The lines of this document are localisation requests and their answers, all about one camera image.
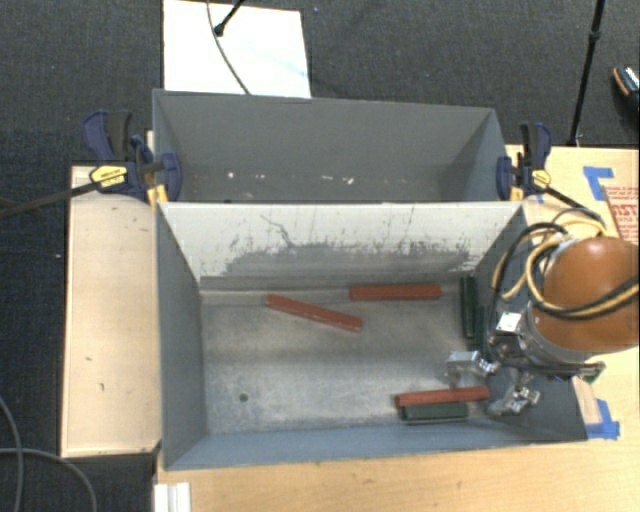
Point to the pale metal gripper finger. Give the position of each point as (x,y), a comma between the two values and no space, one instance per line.
(515,401)
(467,364)

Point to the red-brown flat block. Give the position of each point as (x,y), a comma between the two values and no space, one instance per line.
(440,397)
(315,313)
(395,292)

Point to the grey metal bin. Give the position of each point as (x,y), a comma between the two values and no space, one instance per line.
(310,360)

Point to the brown cardboard with red print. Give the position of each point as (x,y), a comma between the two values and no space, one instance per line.
(624,210)

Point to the pale wood board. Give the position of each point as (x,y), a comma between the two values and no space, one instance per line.
(110,325)

